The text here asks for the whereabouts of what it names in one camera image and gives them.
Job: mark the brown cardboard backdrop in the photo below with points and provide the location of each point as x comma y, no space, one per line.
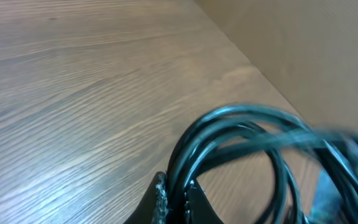
308,49

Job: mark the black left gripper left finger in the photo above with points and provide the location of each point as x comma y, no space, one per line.
153,207

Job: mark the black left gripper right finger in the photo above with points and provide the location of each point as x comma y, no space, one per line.
198,210

